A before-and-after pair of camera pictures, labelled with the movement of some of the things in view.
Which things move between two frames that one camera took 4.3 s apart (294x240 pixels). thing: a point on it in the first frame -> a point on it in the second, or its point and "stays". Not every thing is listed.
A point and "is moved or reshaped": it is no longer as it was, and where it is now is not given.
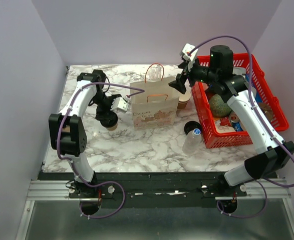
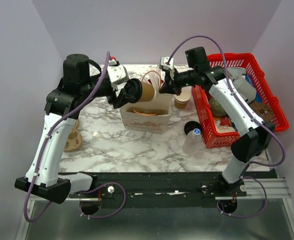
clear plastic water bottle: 192,142 stays
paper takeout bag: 158,106 is moved or reshaped
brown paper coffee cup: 112,128 -> 148,92
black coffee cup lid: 109,119 -> 133,87
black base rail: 123,190 stays
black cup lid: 191,125 stays
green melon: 218,107 stays
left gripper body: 104,103 -> 103,89
